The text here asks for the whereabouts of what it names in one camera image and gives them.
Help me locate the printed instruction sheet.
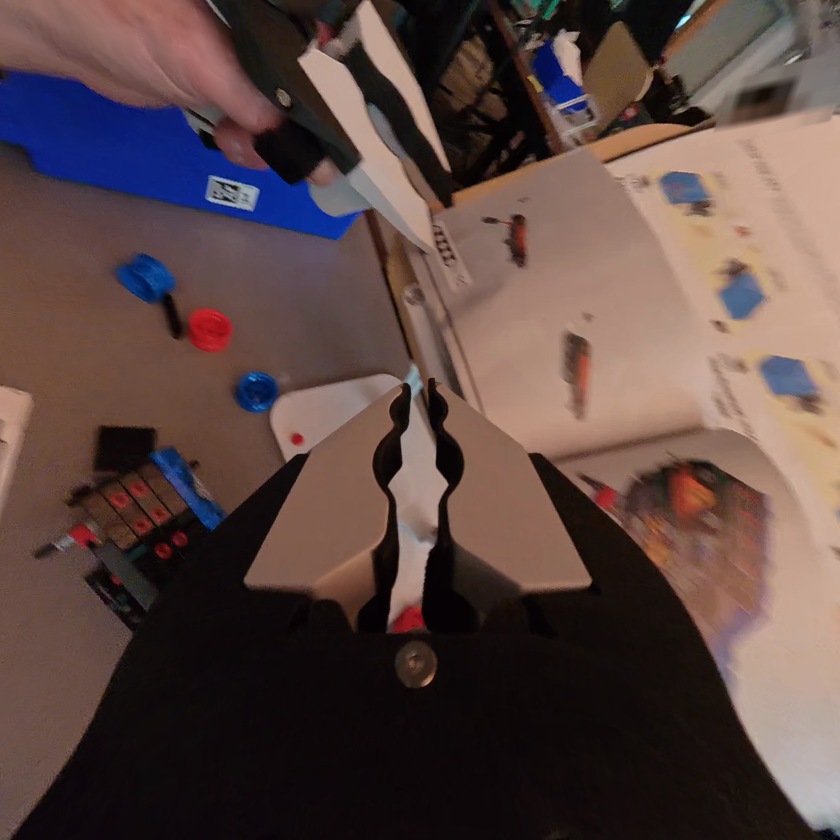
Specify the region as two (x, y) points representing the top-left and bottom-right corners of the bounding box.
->
(607, 115), (840, 559)

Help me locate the red and black toy connector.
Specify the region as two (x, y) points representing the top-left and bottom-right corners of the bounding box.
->
(34, 524), (102, 560)

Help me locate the person's left hand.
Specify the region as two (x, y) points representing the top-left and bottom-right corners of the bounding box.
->
(0, 0), (284, 170)

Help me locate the building instruction booklet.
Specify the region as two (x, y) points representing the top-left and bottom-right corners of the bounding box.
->
(430, 147), (840, 828)

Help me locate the blue storage bin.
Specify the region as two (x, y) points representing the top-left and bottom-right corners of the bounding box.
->
(0, 69), (358, 240)

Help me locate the sticker sheet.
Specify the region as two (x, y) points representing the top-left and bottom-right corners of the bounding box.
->
(0, 386), (35, 519)

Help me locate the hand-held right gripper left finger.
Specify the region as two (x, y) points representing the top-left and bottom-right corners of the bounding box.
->
(244, 382), (413, 602)

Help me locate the white book stand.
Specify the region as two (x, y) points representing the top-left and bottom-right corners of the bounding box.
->
(269, 121), (716, 611)

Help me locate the grey desk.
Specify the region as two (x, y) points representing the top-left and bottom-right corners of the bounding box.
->
(0, 141), (421, 840)

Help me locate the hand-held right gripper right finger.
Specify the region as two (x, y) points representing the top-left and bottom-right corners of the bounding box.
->
(427, 378), (593, 597)

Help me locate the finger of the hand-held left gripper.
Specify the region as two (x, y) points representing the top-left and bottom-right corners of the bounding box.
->
(340, 0), (455, 206)
(297, 47), (435, 255)

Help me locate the flame-printed toy truck model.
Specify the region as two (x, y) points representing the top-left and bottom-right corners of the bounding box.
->
(66, 427), (227, 631)

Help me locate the blue toy wheel rim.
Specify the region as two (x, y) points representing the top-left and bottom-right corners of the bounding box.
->
(234, 371), (280, 414)
(117, 254), (177, 303)

